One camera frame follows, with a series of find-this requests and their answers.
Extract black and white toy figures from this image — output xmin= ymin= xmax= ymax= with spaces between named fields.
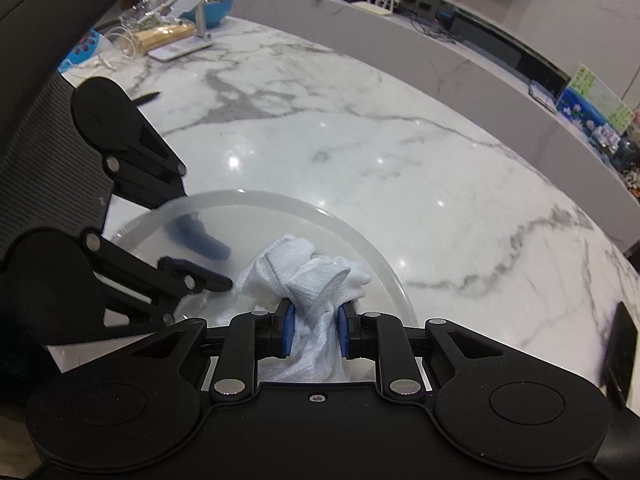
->
xmin=620 ymin=160 xmax=640 ymax=197

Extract blue bowl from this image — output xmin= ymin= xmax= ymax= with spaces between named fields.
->
xmin=197 ymin=0 xmax=236 ymax=29

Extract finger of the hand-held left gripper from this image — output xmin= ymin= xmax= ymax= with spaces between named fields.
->
xmin=82 ymin=230 xmax=234 ymax=329
xmin=102 ymin=115 xmax=232 ymax=262

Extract white phone stand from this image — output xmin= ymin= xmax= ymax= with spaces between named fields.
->
xmin=148 ymin=0 xmax=214 ymax=62

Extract dark glass jar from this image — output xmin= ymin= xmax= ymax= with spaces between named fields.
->
xmin=612 ymin=135 xmax=640 ymax=172

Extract lotus painting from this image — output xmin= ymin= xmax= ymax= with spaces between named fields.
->
xmin=554 ymin=63 xmax=637 ymax=137

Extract white cloth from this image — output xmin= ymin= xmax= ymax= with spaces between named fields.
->
xmin=232 ymin=232 xmax=374 ymax=386

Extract small photo frame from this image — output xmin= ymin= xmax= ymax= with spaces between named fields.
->
xmin=589 ymin=122 xmax=621 ymax=154

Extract grey flat device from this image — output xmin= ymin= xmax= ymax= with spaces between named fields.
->
xmin=527 ymin=79 xmax=559 ymax=114

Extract bamboo skewers pack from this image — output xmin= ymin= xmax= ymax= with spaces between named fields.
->
xmin=134 ymin=22 xmax=197 ymax=56

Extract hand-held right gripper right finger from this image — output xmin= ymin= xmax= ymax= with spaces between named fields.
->
xmin=336 ymin=301 xmax=506 ymax=397

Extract white earphones cable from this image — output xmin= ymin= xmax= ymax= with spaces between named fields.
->
xmin=99 ymin=26 xmax=147 ymax=70

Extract clear plastic bowl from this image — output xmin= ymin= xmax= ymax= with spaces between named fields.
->
xmin=102 ymin=188 xmax=419 ymax=387

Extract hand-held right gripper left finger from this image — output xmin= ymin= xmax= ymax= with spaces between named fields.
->
xmin=130 ymin=299 xmax=297 ymax=403

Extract black cables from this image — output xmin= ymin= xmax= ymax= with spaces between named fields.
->
xmin=409 ymin=7 xmax=457 ymax=44

